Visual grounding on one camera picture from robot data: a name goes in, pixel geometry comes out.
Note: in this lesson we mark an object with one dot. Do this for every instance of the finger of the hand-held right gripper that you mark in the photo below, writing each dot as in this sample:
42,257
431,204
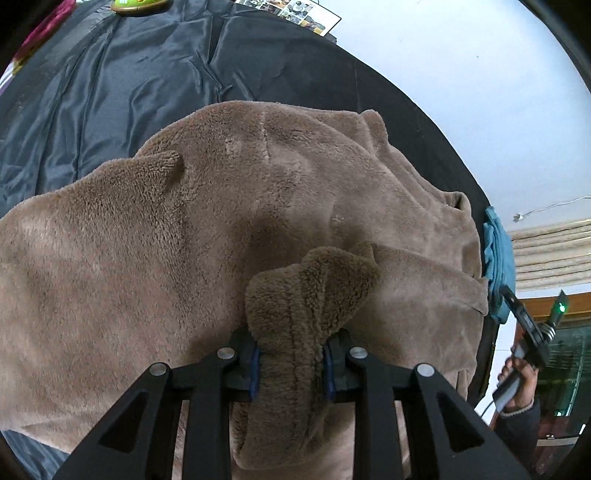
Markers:
517,307

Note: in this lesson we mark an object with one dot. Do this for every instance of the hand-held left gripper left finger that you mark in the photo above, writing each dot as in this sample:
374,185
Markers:
244,369

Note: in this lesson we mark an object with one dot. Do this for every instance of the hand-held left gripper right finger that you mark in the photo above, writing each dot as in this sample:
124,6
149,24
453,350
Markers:
339,369

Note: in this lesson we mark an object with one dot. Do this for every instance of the brown fleece garment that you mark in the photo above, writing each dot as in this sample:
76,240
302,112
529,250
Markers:
138,277

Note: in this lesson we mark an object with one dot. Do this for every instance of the person's right forearm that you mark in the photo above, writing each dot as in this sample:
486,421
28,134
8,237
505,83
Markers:
517,438

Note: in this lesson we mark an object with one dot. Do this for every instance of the pink clothes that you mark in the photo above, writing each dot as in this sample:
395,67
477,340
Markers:
41,32

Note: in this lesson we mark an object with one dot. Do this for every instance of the person's right hand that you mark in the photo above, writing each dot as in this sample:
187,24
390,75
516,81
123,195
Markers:
526,387

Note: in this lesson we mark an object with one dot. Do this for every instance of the wooden framed glass panel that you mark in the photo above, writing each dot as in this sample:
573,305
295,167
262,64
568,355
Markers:
570,378

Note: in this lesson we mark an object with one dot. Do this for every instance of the teal folded cloth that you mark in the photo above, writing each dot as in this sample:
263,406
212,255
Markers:
498,249

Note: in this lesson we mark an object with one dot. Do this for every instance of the beige curtain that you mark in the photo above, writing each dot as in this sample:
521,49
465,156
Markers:
554,258

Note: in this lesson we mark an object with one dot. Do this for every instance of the black satin sheet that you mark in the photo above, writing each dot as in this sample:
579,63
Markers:
138,69

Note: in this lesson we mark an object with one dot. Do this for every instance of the green toy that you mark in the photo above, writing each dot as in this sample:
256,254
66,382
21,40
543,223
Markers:
138,5

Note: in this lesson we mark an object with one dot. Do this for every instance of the photo collage frame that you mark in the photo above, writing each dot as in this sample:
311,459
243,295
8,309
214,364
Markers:
300,14

